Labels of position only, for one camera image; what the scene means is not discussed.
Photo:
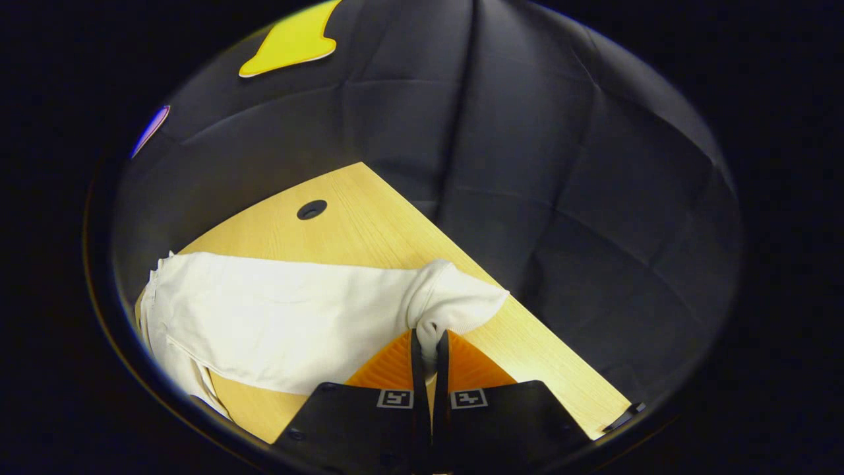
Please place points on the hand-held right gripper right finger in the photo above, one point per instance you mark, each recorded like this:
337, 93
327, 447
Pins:
501, 429

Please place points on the white sweatshirt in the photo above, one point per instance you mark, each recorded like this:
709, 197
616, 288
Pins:
277, 316

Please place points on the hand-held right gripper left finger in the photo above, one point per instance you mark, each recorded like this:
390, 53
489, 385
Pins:
369, 429

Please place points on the black backdrop cloth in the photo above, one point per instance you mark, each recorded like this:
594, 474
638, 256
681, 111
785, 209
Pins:
560, 198

